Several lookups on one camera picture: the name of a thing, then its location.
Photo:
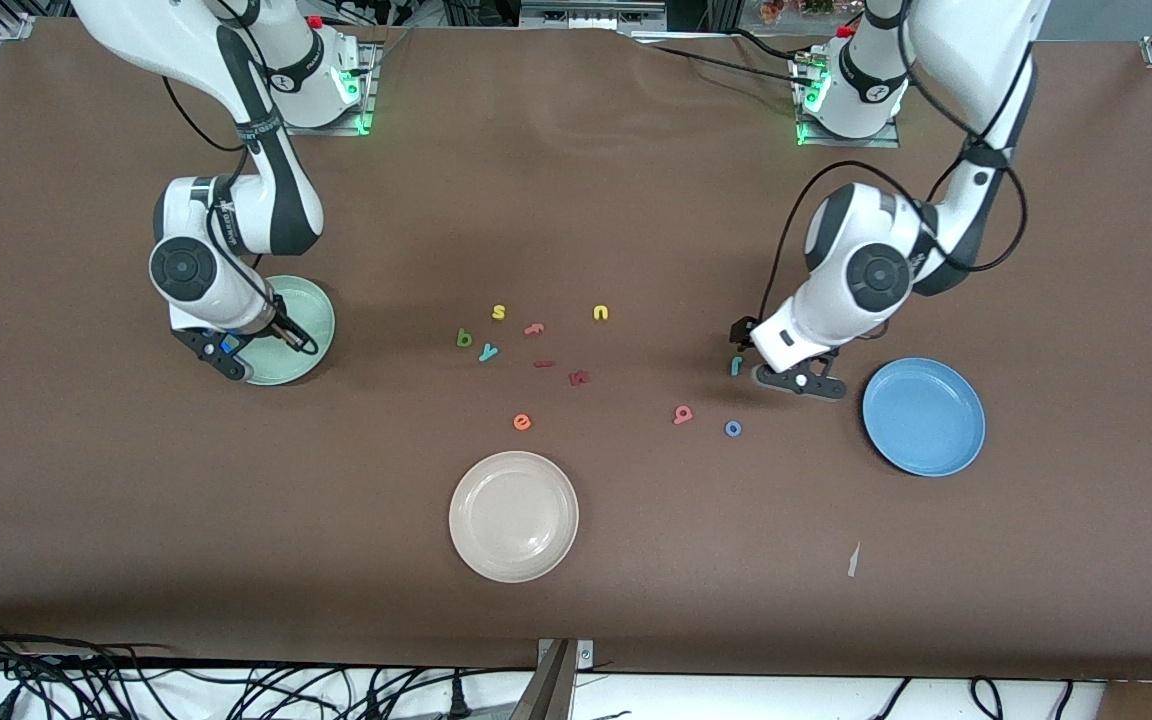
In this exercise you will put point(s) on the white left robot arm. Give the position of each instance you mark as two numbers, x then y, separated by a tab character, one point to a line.
976	50

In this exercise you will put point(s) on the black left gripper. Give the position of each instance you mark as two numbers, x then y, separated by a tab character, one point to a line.
742	331

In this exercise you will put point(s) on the small aluminium frame corner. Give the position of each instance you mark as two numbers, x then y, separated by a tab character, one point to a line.
16	27

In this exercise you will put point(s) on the pink letter g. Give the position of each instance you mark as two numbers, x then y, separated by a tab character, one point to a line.
689	413

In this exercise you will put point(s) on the metal table bracket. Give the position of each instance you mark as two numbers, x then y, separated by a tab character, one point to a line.
556	690

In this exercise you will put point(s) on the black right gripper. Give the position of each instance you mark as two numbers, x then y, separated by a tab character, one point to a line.
279	327

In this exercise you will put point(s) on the blue plate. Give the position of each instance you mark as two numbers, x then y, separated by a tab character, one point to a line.
924	416

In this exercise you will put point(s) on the light green plate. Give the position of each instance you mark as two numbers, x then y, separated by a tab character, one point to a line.
306	295

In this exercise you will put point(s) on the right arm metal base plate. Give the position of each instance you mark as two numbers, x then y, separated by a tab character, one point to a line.
321	130

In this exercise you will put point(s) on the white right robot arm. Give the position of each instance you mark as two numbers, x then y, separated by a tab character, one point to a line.
186	268

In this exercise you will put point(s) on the brown table cover sheet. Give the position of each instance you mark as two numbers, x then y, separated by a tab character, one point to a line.
636	200

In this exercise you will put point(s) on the grey metal device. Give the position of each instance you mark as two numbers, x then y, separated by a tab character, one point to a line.
591	15

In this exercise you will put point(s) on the small white paper scrap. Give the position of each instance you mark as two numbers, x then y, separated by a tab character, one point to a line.
853	563

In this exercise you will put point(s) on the beige plate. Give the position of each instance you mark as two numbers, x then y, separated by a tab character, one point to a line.
514	517

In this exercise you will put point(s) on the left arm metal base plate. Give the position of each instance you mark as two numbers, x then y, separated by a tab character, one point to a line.
851	142

